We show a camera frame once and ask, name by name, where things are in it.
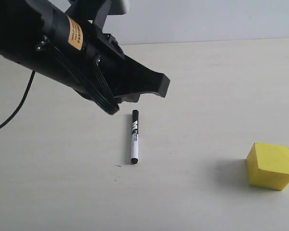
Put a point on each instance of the black and white marker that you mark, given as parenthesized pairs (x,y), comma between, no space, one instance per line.
(135,137)

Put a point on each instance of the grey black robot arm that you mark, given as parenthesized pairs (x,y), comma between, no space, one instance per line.
(71,48)

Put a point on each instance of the yellow foam cube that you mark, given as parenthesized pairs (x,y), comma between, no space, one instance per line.
(268,166)

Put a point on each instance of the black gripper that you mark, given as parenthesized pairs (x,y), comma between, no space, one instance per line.
(71,48)

